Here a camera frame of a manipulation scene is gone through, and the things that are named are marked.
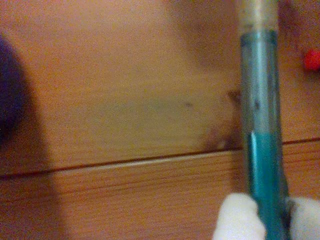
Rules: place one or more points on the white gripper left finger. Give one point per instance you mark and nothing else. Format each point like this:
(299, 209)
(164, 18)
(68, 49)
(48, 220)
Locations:
(237, 217)

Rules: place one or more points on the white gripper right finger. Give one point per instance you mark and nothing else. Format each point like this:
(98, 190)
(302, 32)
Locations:
(306, 220)

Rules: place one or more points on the green transparent pen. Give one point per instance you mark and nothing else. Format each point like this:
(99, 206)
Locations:
(260, 100)

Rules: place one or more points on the black pen with red end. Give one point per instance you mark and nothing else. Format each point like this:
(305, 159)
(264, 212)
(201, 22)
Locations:
(312, 60)

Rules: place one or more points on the white mug with green pattern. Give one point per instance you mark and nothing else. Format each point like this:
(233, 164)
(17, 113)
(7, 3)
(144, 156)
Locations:
(10, 95)

